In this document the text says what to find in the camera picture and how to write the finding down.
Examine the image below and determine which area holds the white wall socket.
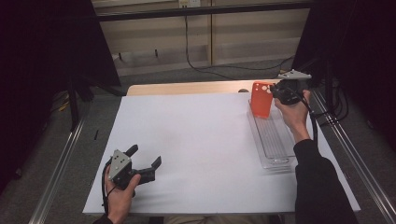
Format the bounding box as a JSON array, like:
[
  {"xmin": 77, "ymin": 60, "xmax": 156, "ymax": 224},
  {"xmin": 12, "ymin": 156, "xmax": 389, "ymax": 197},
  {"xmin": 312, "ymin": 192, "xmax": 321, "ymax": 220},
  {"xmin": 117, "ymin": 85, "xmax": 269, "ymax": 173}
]
[{"xmin": 177, "ymin": 0, "xmax": 202, "ymax": 9}]

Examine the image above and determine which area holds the person's left hand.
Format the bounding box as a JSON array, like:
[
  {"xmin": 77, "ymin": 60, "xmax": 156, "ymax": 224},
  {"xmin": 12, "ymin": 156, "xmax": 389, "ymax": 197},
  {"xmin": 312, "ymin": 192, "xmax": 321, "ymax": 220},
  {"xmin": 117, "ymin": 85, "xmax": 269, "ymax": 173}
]
[{"xmin": 104, "ymin": 164, "xmax": 142, "ymax": 224}]

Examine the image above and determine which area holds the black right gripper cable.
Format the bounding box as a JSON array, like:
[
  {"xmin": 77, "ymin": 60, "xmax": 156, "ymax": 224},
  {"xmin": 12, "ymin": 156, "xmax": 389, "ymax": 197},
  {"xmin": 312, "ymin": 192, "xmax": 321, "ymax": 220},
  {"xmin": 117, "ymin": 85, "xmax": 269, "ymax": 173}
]
[{"xmin": 289, "ymin": 88, "xmax": 319, "ymax": 147}]

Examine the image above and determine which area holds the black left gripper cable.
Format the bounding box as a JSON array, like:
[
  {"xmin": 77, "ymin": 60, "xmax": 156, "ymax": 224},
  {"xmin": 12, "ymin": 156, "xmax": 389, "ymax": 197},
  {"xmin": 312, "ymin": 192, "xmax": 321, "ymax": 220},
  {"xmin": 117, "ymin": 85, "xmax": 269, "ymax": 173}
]
[{"xmin": 100, "ymin": 158, "xmax": 114, "ymax": 217}]

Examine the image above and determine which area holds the black curtain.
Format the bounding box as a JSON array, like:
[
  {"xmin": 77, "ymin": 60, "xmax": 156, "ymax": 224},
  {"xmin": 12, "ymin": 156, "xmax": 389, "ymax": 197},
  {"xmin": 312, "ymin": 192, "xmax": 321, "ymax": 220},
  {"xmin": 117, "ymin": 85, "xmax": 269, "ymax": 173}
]
[
  {"xmin": 0, "ymin": 0, "xmax": 122, "ymax": 188},
  {"xmin": 291, "ymin": 0, "xmax": 396, "ymax": 151}
]

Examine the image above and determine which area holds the clear plastic container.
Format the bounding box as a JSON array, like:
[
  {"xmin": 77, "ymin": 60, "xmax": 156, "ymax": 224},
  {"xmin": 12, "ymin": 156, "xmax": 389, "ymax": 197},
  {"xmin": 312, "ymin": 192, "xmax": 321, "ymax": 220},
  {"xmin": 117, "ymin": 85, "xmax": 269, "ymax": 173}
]
[{"xmin": 246, "ymin": 99, "xmax": 297, "ymax": 171}]

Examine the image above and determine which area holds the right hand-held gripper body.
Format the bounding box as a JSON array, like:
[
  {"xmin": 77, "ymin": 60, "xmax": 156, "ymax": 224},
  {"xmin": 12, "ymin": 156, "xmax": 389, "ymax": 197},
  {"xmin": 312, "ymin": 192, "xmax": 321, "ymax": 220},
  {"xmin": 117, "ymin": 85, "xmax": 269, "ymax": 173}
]
[{"xmin": 270, "ymin": 68, "xmax": 313, "ymax": 106}]

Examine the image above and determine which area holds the black power cable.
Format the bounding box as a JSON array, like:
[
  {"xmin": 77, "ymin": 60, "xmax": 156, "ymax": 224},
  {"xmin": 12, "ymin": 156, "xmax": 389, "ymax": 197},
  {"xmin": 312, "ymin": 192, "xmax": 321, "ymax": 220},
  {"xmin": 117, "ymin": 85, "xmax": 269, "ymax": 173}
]
[{"xmin": 184, "ymin": 7, "xmax": 295, "ymax": 81}]

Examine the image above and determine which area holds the black metal stand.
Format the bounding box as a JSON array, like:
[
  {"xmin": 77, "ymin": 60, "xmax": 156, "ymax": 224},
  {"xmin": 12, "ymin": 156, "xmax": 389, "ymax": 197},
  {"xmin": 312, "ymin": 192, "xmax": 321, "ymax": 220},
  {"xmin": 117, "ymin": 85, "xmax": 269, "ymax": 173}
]
[{"xmin": 65, "ymin": 74, "xmax": 95, "ymax": 133}]

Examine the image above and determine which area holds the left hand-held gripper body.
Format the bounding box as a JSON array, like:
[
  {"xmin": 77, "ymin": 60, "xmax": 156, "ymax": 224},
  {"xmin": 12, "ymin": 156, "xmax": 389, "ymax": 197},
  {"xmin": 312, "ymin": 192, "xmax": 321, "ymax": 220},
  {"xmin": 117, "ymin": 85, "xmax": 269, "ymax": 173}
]
[{"xmin": 106, "ymin": 148, "xmax": 157, "ymax": 191}]

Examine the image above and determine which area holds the metal rail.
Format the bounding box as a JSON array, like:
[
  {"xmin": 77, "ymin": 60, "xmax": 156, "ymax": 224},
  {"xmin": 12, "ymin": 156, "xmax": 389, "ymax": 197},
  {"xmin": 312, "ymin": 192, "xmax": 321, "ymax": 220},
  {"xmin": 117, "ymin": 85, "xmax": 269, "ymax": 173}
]
[
  {"xmin": 310, "ymin": 89, "xmax": 396, "ymax": 224},
  {"xmin": 28, "ymin": 105, "xmax": 92, "ymax": 224}
]

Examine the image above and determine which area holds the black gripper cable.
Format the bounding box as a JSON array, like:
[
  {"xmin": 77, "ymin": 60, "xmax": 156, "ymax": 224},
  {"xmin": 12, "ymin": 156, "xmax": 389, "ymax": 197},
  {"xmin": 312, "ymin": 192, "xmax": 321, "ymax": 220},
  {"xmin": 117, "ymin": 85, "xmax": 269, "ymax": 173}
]
[
  {"xmin": 100, "ymin": 158, "xmax": 114, "ymax": 217},
  {"xmin": 289, "ymin": 88, "xmax": 319, "ymax": 147}
]

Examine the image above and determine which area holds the person's right hand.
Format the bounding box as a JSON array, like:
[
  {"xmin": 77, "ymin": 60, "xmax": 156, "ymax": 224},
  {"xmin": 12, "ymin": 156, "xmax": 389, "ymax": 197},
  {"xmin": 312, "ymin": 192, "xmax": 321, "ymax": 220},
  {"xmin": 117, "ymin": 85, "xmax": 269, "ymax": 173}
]
[{"xmin": 273, "ymin": 89, "xmax": 313, "ymax": 145}]

